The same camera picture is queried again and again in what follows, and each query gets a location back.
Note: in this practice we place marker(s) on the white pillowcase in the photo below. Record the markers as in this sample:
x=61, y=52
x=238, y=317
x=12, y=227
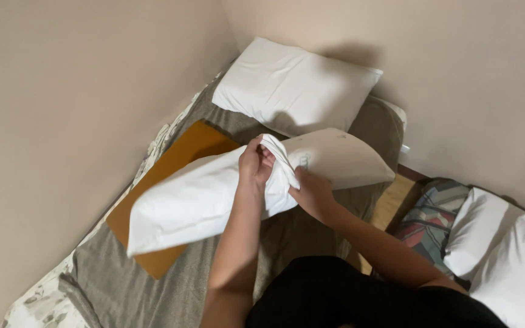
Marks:
x=208, y=196

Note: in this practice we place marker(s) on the white covered pillow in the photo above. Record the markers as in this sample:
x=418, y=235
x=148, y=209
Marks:
x=292, y=86

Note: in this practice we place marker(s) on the large white pillow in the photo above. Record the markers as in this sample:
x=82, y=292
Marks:
x=504, y=255

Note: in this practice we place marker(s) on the person's left hand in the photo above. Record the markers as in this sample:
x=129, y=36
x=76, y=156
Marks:
x=253, y=166

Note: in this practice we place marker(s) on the orange folded cloth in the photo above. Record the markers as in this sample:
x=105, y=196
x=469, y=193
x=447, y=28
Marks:
x=171, y=182

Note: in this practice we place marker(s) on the person's right hand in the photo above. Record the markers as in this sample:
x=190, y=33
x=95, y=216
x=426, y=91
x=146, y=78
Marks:
x=312, y=193

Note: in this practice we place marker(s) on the person's black clothing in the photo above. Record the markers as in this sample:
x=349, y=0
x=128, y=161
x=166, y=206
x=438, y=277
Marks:
x=362, y=296

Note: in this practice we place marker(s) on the bare white pillow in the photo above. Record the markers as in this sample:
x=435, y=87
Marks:
x=342, y=157

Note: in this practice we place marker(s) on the colourful patchwork cushion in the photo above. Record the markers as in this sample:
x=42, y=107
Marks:
x=431, y=221

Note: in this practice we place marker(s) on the grey blanket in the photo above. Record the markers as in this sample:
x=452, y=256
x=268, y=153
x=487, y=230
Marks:
x=253, y=218

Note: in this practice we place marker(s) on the floral patterned mattress sheet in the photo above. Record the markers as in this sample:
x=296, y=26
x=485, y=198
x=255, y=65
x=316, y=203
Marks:
x=62, y=282

